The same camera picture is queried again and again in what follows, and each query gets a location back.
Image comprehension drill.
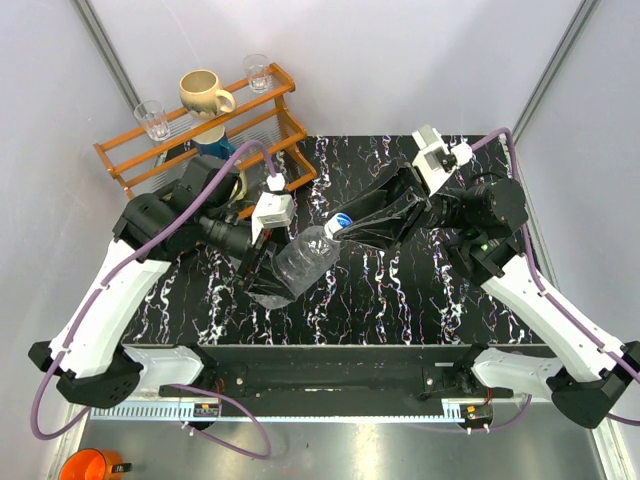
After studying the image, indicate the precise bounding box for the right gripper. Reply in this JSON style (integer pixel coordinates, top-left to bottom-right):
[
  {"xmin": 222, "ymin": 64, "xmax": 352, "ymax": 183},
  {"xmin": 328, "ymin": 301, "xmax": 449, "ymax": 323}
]
[{"xmin": 326, "ymin": 158, "xmax": 471, "ymax": 253}]

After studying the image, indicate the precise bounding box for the clear plastic bottle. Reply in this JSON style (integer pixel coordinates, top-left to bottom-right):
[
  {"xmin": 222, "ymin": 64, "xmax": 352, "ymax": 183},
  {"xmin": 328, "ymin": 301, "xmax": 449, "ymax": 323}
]
[{"xmin": 250, "ymin": 224, "xmax": 341, "ymax": 310}]

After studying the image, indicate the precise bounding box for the white bottle cap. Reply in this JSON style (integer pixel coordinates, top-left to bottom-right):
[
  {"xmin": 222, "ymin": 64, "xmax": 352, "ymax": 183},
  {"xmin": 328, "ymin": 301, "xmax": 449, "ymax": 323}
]
[{"xmin": 324, "ymin": 212, "xmax": 352, "ymax": 239}]

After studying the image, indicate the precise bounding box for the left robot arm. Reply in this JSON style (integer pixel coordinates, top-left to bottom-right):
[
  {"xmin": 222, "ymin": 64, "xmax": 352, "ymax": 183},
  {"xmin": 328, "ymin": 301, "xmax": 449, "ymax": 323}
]
[{"xmin": 29, "ymin": 141, "xmax": 265, "ymax": 408}]

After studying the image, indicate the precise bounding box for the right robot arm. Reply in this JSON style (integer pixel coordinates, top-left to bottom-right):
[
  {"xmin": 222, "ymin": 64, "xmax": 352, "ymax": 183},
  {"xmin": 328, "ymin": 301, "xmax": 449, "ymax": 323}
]
[{"xmin": 332, "ymin": 162, "xmax": 639, "ymax": 429}]

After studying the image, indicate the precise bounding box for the yellow ceramic mug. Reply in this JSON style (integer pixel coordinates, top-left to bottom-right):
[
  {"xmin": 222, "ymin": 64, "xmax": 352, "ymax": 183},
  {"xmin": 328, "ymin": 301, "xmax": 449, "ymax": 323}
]
[{"xmin": 230, "ymin": 171, "xmax": 249, "ymax": 202}]

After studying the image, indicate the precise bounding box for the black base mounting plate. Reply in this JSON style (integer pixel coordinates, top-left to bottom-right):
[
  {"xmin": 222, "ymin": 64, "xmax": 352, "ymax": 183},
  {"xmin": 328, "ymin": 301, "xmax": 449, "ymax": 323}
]
[{"xmin": 159, "ymin": 345, "xmax": 512, "ymax": 401}]

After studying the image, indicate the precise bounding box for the blue ceramic mug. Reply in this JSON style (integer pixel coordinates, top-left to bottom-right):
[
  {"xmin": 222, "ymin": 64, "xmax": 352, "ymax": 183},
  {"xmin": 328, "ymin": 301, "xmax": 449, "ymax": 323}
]
[{"xmin": 192, "ymin": 125, "xmax": 236, "ymax": 160}]

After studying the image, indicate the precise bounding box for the orange wooden shelf rack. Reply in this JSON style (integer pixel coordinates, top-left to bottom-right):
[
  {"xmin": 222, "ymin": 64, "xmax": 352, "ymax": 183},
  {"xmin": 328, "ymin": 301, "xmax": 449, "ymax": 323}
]
[{"xmin": 94, "ymin": 63, "xmax": 317, "ymax": 199}]

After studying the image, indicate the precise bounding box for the clear drinking glass right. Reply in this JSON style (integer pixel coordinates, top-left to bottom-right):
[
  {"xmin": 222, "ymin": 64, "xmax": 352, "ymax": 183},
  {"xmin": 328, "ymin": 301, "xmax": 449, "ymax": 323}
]
[{"xmin": 243, "ymin": 54, "xmax": 271, "ymax": 94}]

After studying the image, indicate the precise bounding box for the clear drinking glass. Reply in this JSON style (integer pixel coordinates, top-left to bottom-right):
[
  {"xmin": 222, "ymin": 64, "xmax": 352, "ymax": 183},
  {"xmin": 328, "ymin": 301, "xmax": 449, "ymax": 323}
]
[
  {"xmin": 133, "ymin": 100, "xmax": 170, "ymax": 142},
  {"xmin": 243, "ymin": 54, "xmax": 271, "ymax": 94}
]

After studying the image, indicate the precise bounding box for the clear drinking glass left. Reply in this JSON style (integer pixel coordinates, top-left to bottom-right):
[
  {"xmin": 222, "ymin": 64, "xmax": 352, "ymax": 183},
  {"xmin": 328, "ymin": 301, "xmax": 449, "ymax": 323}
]
[{"xmin": 133, "ymin": 100, "xmax": 170, "ymax": 142}]

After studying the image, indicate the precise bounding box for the beige ceramic mug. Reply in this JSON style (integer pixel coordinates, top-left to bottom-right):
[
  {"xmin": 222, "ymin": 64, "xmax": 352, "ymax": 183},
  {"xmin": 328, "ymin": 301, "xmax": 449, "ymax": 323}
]
[{"xmin": 179, "ymin": 70, "xmax": 236, "ymax": 120}]

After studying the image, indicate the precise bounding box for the orange cup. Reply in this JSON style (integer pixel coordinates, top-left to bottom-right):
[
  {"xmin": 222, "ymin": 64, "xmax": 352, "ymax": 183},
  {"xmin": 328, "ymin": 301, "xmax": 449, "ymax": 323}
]
[{"xmin": 58, "ymin": 448, "xmax": 132, "ymax": 480}]

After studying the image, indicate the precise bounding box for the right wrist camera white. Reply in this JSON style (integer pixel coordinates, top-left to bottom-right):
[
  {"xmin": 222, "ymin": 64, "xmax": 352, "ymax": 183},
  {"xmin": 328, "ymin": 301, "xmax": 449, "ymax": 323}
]
[{"xmin": 411, "ymin": 125, "xmax": 473, "ymax": 196}]

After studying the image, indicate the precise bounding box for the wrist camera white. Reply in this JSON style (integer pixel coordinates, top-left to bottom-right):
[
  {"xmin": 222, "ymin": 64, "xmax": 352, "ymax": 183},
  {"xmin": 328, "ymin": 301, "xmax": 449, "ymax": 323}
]
[
  {"xmin": 251, "ymin": 173, "xmax": 295, "ymax": 245},
  {"xmin": 411, "ymin": 125, "xmax": 473, "ymax": 196}
]

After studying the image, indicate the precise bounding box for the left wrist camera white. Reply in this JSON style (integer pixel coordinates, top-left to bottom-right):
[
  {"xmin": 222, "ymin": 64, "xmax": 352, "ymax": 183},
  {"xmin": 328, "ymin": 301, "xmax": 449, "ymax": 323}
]
[{"xmin": 251, "ymin": 173, "xmax": 295, "ymax": 245}]

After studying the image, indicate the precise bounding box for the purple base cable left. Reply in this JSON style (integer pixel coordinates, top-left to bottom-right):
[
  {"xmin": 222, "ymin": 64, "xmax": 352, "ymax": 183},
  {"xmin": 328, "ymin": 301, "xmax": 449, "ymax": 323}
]
[{"xmin": 169, "ymin": 382, "xmax": 274, "ymax": 460}]

